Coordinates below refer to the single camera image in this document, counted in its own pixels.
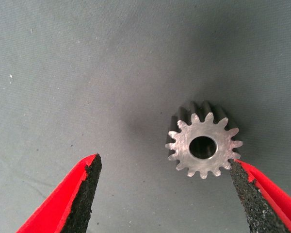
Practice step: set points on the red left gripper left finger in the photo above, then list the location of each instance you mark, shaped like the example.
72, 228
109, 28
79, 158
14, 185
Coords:
60, 204

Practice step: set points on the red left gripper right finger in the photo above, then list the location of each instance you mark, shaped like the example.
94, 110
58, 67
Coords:
264, 206

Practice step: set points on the small steel planetary gear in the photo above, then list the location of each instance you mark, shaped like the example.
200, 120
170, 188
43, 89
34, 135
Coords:
184, 145

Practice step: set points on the dark grey table cloth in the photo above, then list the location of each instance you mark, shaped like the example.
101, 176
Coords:
87, 72

